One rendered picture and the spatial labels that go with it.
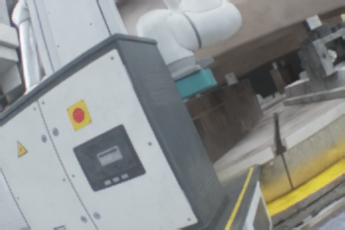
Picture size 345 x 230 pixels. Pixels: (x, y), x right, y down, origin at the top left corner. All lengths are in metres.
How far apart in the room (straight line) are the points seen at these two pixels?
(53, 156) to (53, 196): 0.12
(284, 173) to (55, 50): 1.31
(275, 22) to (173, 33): 1.29
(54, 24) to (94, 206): 0.78
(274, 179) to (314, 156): 0.27
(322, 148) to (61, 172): 1.50
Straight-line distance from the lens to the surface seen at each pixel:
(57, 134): 1.10
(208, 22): 1.59
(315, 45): 2.41
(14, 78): 5.54
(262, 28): 2.72
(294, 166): 2.25
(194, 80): 1.52
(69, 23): 1.58
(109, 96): 1.03
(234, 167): 2.23
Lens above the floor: 0.60
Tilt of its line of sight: 2 degrees up
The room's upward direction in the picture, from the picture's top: 25 degrees counter-clockwise
